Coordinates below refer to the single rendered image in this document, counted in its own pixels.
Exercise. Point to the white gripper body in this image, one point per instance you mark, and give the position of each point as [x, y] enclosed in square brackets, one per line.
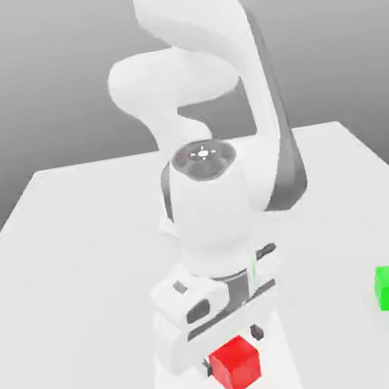
[219, 340]

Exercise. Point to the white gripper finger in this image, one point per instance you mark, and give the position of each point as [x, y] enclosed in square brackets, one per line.
[257, 332]
[208, 369]

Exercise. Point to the small red cube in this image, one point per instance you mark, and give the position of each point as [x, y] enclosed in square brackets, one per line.
[237, 365]

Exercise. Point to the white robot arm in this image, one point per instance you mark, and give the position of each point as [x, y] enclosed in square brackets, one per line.
[210, 206]

